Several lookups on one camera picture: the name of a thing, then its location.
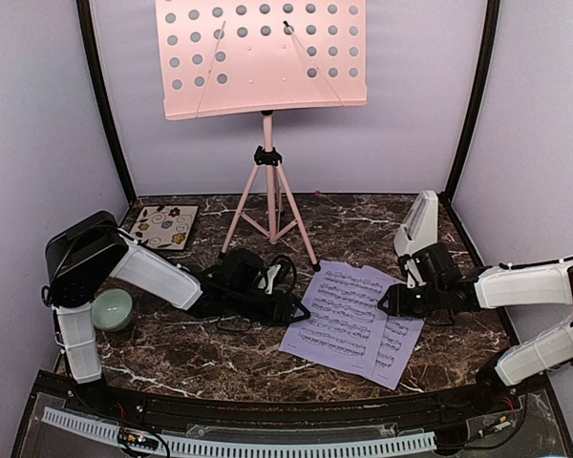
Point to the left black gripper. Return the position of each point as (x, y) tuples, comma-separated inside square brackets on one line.
[(286, 316)]

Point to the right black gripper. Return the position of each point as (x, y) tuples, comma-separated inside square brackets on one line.
[(398, 302)]

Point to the purple sheet music page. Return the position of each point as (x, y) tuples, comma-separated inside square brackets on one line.
[(396, 347), (345, 326)]

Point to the white metronome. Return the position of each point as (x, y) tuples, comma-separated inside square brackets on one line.
[(419, 228)]

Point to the pink music stand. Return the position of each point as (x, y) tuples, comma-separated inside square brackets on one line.
[(236, 57)]

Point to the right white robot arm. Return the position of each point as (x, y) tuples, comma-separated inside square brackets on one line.
[(508, 284)]

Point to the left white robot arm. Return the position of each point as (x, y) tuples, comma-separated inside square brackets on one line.
[(86, 257)]

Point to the sticker sheet card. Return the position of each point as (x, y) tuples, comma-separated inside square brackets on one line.
[(164, 227)]

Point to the green ceramic bowl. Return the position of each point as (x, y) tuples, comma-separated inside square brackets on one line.
[(112, 310)]

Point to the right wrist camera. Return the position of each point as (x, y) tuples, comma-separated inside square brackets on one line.
[(436, 266)]

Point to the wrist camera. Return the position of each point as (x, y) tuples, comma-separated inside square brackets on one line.
[(436, 266), (240, 269)]

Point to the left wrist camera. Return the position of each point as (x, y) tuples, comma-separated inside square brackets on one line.
[(240, 269)]

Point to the black front rail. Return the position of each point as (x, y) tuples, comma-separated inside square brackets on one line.
[(155, 405)]

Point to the right black frame post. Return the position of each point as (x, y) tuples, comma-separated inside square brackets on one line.
[(487, 41)]

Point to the black frame post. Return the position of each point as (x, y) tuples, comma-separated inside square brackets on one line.
[(487, 41), (88, 35)]

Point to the left black frame post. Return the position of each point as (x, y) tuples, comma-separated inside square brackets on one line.
[(88, 35)]

